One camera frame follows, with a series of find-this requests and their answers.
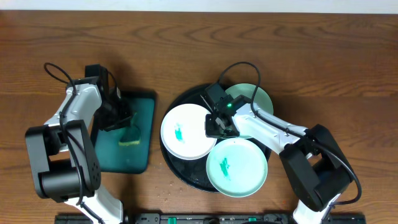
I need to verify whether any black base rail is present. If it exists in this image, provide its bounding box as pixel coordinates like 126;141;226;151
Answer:
54;212;367;224

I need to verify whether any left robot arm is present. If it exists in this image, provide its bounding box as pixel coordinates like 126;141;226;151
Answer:
25;77;132;223

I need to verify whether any mint plate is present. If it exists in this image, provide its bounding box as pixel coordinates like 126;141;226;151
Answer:
225;83;274;114
206;138;268;198

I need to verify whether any rectangular black water tray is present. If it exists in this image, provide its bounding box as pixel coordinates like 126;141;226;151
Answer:
91;91;156;174

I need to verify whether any white plate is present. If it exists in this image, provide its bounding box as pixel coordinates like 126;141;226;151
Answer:
160;103;217;160

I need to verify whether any green yellow sponge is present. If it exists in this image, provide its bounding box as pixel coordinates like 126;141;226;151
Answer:
119;112;141;146

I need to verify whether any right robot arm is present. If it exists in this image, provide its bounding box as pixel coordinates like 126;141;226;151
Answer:
204;95;359;223

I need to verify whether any round black tray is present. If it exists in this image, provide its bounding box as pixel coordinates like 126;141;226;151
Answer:
159;83;274;193

